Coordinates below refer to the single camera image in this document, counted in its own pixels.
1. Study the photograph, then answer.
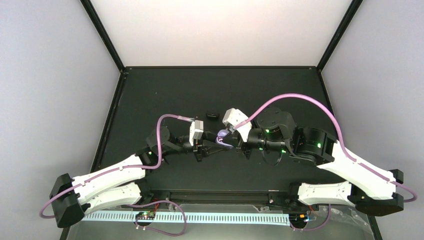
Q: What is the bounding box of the lilac earbud charging case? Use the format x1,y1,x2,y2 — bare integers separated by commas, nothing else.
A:
215,129,233,149

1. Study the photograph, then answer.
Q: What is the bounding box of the left electronics board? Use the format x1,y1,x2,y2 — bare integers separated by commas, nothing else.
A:
135,211,156,221

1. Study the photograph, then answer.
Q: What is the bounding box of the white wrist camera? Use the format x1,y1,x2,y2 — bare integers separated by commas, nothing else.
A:
189,120,204,146
222,108,253,142

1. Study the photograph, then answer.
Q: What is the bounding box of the black frame post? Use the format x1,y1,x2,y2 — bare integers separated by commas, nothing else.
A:
316,0,363,74
80,0,125,72

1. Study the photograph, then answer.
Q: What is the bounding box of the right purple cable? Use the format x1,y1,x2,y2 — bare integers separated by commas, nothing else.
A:
233,93,418,232

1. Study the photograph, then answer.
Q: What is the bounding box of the clear plastic sheet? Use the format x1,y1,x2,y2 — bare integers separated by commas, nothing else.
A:
242,206,375,240

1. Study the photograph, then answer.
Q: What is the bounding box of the white slotted cable duct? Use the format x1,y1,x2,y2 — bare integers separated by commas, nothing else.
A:
82,210,290,226

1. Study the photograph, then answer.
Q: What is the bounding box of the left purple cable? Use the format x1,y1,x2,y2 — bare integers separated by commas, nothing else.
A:
39,113,196,220

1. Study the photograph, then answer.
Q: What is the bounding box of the black earbud holder insert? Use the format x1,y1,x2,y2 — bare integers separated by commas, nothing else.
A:
205,111,220,120

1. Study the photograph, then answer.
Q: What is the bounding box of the left black frame post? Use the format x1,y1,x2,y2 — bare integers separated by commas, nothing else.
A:
80,0,125,72

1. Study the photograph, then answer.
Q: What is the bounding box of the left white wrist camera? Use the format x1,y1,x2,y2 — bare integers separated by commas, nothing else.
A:
189,120,204,146

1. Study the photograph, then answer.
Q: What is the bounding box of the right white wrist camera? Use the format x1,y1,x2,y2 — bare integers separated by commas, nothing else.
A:
222,108,253,142

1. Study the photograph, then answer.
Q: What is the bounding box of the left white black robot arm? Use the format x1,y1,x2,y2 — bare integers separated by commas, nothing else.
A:
47,120,230,229

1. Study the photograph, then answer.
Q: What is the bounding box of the right black frame post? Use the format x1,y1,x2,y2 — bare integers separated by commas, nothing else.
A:
316,0,363,74

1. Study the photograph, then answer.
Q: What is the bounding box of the right electronics board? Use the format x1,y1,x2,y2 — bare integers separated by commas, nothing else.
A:
289,214,317,224

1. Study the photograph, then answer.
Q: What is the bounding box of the electronics board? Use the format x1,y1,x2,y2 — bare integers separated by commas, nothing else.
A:
135,211,156,221
289,214,317,224

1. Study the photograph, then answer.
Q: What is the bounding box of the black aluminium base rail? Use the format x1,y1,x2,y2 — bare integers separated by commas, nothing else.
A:
136,189,297,206

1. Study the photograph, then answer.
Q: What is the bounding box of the purple cable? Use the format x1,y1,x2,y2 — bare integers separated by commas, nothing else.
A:
233,93,418,232
39,113,196,220

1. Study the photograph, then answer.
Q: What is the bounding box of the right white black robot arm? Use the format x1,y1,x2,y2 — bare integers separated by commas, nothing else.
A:
216,107,405,217

